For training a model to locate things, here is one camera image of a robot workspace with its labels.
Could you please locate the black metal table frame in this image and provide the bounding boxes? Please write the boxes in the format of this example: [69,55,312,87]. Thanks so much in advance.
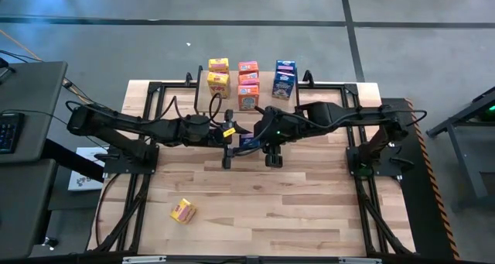
[87,80,417,257]

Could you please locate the orange Mini-Wheats cereal box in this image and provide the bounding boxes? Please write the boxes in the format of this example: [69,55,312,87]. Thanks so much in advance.
[237,73,261,87]
[237,84,261,111]
[237,60,260,75]

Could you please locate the black box green light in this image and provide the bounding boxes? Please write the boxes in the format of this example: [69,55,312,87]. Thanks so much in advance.
[473,86,495,122]

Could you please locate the silver metal bracket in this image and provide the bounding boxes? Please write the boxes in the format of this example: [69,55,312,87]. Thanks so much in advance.
[339,257,383,264]
[121,255,167,264]

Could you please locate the grey metal stand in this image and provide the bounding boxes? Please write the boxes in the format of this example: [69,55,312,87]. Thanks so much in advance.
[427,118,495,209]

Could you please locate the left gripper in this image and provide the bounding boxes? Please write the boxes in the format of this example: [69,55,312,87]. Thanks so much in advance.
[199,109,252,169]

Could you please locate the white paper sheet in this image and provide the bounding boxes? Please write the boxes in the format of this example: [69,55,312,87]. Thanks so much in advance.
[67,146,106,192]

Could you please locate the yellow Corn Pops cereal box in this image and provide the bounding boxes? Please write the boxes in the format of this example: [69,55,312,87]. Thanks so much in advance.
[169,197,197,225]
[207,71,232,100]
[208,57,230,74]

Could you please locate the yellow cable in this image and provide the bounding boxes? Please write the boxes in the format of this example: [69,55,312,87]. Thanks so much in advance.
[0,28,113,114]

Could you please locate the grey desk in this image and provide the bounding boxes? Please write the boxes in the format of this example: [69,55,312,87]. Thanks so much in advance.
[0,61,69,164]
[0,158,58,259]

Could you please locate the wooden shelf black metal legs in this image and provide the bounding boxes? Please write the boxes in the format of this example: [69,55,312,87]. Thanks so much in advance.
[193,65,302,122]

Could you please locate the black keyboard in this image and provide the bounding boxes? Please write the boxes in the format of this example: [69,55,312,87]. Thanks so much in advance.
[0,111,25,155]

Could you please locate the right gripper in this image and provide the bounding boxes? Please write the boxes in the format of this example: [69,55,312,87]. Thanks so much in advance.
[251,108,297,168]

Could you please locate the small black caster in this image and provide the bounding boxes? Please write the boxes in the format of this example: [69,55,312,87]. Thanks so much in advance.
[41,235,60,252]

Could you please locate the black mat hazard-striped edge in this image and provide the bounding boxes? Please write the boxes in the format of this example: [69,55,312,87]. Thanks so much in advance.
[381,97,461,261]

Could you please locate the blue Frosted Flakes cereal box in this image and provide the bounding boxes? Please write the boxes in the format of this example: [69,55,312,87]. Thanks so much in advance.
[238,132,261,149]
[271,70,297,101]
[275,59,297,74]

